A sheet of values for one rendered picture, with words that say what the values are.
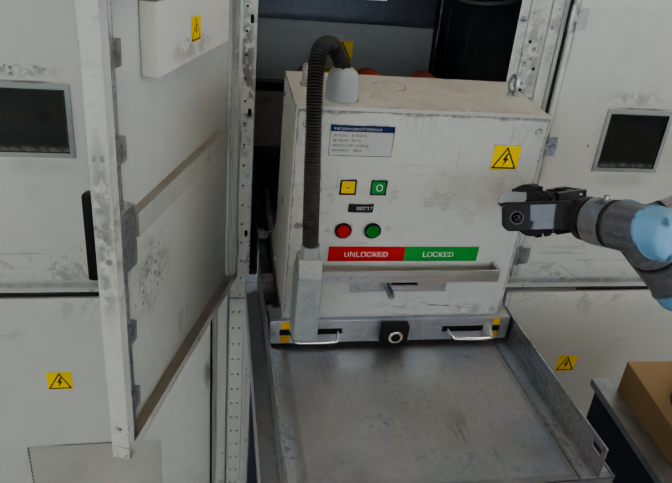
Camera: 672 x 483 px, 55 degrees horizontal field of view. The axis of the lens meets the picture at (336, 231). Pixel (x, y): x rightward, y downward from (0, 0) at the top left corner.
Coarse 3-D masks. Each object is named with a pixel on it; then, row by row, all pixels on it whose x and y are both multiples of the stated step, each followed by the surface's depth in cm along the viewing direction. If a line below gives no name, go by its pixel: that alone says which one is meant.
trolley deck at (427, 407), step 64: (256, 320) 149; (256, 384) 129; (320, 384) 130; (384, 384) 132; (448, 384) 134; (512, 384) 136; (256, 448) 117; (320, 448) 115; (384, 448) 116; (448, 448) 118; (512, 448) 119
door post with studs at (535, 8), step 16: (528, 0) 143; (544, 0) 144; (528, 16) 145; (544, 16) 145; (528, 32) 146; (544, 32) 147; (512, 48) 148; (528, 48) 148; (512, 64) 149; (528, 64) 150; (528, 80) 151; (528, 96) 153
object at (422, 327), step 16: (272, 320) 136; (288, 320) 137; (320, 320) 138; (336, 320) 139; (352, 320) 139; (368, 320) 140; (384, 320) 141; (400, 320) 141; (416, 320) 142; (432, 320) 143; (448, 320) 143; (464, 320) 144; (480, 320) 145; (272, 336) 138; (320, 336) 140; (352, 336) 141; (368, 336) 142; (416, 336) 144; (432, 336) 145; (448, 336) 146; (464, 336) 147; (496, 336) 148
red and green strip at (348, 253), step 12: (336, 252) 131; (348, 252) 132; (360, 252) 132; (372, 252) 132; (384, 252) 133; (396, 252) 133; (408, 252) 134; (420, 252) 134; (432, 252) 135; (444, 252) 135; (456, 252) 136; (468, 252) 136
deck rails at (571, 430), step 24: (264, 288) 160; (264, 312) 142; (264, 336) 142; (264, 360) 135; (528, 360) 139; (528, 384) 136; (552, 384) 129; (288, 408) 123; (552, 408) 129; (576, 408) 120; (288, 432) 117; (552, 432) 123; (576, 432) 120; (288, 456) 112; (576, 456) 118; (600, 456) 113; (288, 480) 107
